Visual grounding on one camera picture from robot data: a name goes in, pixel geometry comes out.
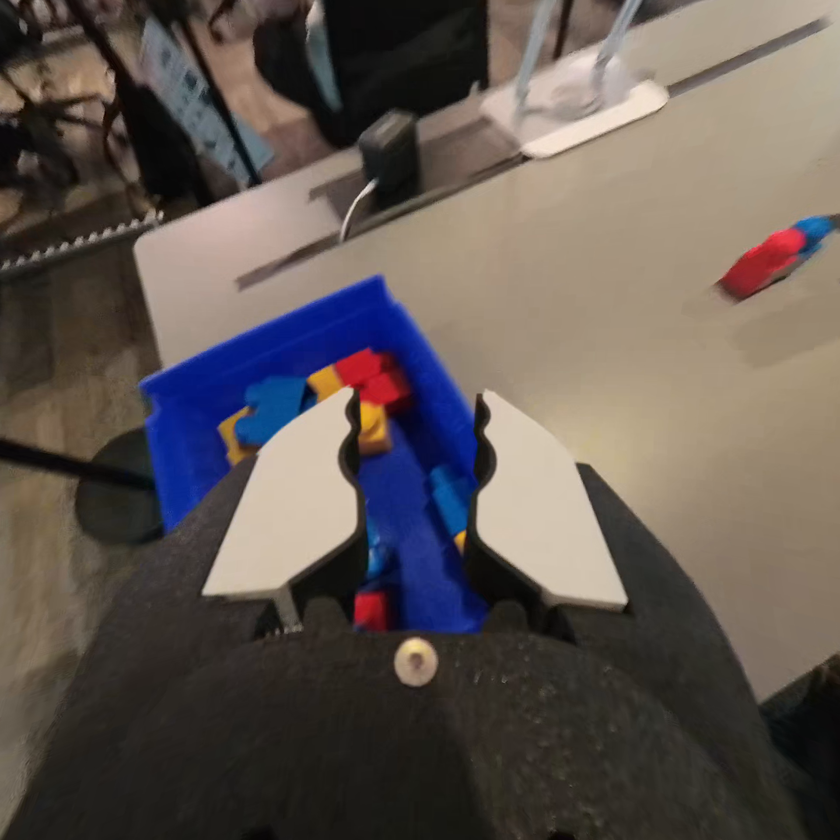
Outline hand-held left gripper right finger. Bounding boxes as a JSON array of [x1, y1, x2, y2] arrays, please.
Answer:
[[467, 390, 630, 613]]

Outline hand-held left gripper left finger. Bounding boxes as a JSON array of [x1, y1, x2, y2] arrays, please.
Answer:
[[200, 386, 368, 624]]

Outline blue plastic bin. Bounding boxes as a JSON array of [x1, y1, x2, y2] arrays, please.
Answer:
[[139, 274, 490, 636]]

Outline pile of colourful toy blocks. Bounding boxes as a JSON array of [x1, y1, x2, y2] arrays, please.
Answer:
[[217, 348, 476, 632]]

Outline red one-stud block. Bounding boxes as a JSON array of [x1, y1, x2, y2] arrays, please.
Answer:
[[717, 226, 808, 304]]

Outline blue one-stud block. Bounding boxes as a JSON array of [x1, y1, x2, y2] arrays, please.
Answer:
[[787, 214, 840, 260]]

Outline black stanchion pole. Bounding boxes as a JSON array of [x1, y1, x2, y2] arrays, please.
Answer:
[[0, 427, 165, 544]]

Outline black cube charger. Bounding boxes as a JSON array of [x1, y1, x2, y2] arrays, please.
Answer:
[[357, 109, 421, 198]]

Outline printed floor sign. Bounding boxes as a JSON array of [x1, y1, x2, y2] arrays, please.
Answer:
[[141, 16, 273, 185]]

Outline white cable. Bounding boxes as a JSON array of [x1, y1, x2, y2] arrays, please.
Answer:
[[339, 177, 382, 242]]

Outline grey cable chain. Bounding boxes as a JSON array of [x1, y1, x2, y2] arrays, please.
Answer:
[[0, 210, 165, 280]]

